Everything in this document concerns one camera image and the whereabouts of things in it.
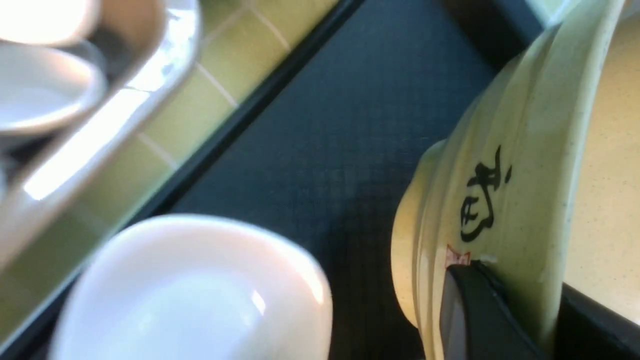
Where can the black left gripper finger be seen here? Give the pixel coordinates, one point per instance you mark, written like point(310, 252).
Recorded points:
point(476, 323)

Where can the beige noodle bowl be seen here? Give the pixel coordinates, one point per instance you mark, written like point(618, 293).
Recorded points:
point(539, 182)

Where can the white small bowl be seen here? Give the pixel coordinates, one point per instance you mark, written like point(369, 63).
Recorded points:
point(197, 287)

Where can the black serving tray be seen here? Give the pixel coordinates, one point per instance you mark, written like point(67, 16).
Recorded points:
point(323, 151)

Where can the green checkered tablecloth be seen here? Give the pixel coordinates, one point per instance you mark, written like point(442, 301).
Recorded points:
point(242, 43)

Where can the grey spoon bin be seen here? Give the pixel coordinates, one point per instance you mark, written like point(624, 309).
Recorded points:
point(163, 38)

